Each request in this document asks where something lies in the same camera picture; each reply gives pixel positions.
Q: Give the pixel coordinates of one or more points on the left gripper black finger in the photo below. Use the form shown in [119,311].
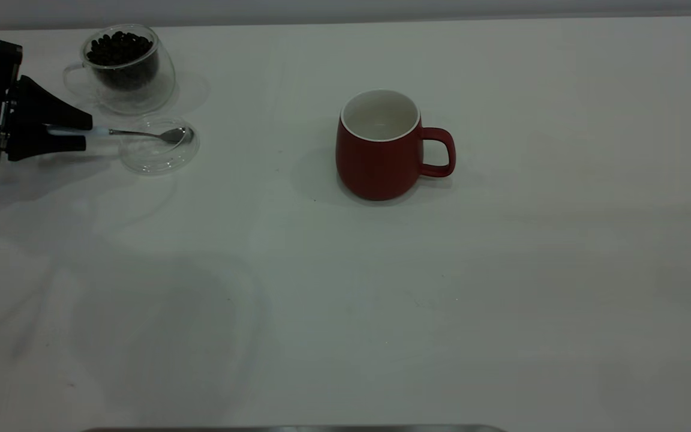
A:
[45,111]
[39,147]

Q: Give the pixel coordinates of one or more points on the red ceramic mug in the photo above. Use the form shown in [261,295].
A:
[375,171]

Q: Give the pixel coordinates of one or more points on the clear glass cup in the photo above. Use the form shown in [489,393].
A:
[141,102]

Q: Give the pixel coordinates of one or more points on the dark coffee beans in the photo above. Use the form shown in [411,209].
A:
[119,48]

